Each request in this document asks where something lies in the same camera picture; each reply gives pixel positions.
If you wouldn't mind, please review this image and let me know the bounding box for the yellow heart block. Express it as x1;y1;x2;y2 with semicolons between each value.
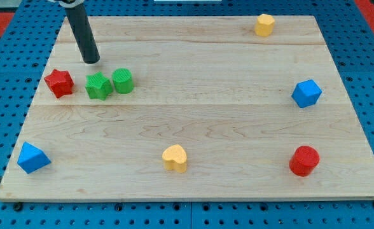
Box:
162;144;187;173

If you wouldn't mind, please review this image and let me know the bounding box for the blue cube block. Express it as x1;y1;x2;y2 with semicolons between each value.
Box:
291;80;322;108

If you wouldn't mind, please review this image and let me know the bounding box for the light wooden board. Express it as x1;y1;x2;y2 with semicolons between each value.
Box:
0;16;374;203

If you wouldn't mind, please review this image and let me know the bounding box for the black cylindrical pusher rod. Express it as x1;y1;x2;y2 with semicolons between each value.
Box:
62;2;100;64

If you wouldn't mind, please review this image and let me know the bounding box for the red star block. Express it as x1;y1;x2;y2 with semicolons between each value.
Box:
44;69;74;99

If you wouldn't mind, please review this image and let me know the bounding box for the green cylinder block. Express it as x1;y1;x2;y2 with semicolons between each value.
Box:
112;68;134;94

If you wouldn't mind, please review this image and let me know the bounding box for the green star block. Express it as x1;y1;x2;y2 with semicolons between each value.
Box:
85;72;113;101

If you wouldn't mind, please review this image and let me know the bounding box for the red cylinder block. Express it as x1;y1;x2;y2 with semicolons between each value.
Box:
289;146;320;177

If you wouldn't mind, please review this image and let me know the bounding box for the yellow hexagon block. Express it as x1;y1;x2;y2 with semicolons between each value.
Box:
254;14;275;37

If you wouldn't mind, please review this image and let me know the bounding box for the white bracket at top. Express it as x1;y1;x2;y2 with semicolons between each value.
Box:
48;0;84;7

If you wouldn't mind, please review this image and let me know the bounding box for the blue triangle block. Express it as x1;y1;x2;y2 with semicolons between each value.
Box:
17;142;51;174

